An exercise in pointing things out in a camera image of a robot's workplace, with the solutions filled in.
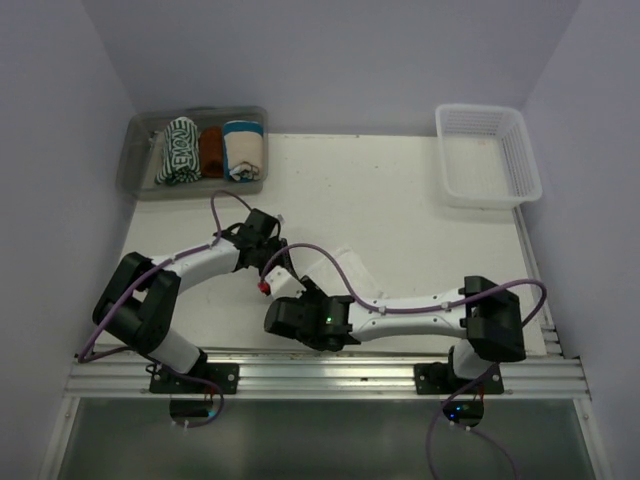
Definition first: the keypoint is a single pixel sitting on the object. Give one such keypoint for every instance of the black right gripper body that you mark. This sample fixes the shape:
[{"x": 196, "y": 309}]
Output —
[{"x": 311, "y": 295}]

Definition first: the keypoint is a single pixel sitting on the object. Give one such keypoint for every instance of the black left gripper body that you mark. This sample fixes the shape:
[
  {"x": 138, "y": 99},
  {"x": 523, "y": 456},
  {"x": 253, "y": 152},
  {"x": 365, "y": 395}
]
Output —
[{"x": 269, "y": 251}]

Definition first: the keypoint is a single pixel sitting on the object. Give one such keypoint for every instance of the green white striped towel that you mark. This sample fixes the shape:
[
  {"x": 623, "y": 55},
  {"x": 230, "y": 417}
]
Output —
[{"x": 180, "y": 162}]

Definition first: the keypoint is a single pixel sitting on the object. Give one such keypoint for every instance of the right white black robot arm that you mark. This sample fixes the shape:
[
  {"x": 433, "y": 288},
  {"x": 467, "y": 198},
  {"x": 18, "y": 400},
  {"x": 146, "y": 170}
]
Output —
[{"x": 484, "y": 318}]

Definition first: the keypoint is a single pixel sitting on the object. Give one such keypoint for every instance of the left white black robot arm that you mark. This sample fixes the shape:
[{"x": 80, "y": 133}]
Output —
[{"x": 138, "y": 303}]

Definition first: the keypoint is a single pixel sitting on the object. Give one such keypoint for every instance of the clear grey plastic bin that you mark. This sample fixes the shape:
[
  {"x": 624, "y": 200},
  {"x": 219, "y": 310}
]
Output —
[{"x": 141, "y": 153}]

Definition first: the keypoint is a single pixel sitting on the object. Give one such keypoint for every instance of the beige teal rolled towel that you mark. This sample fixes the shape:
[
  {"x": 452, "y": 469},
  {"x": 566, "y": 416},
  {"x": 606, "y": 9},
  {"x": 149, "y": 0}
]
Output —
[{"x": 243, "y": 148}]

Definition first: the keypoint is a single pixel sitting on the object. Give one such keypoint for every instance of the brown rolled towel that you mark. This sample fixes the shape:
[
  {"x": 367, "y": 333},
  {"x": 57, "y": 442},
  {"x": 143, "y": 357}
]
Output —
[{"x": 211, "y": 152}]

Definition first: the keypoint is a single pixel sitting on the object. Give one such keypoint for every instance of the white plastic basket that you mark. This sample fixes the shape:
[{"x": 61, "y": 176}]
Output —
[{"x": 486, "y": 159}]

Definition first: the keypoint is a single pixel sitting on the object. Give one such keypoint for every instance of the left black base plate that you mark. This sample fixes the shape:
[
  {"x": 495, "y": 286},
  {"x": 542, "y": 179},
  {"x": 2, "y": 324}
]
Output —
[{"x": 224, "y": 375}]

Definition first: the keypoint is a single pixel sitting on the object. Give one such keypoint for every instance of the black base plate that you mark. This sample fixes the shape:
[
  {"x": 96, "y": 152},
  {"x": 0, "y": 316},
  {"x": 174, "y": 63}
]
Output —
[
  {"x": 437, "y": 378},
  {"x": 224, "y": 375}
]

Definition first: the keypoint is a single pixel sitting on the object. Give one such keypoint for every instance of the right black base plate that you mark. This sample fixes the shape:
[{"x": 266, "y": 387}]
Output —
[{"x": 437, "y": 378}]

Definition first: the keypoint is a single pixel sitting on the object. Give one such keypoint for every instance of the aluminium mounting rail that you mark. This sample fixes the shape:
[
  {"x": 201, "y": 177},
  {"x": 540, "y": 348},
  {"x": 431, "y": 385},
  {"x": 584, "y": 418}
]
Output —
[{"x": 313, "y": 376}]

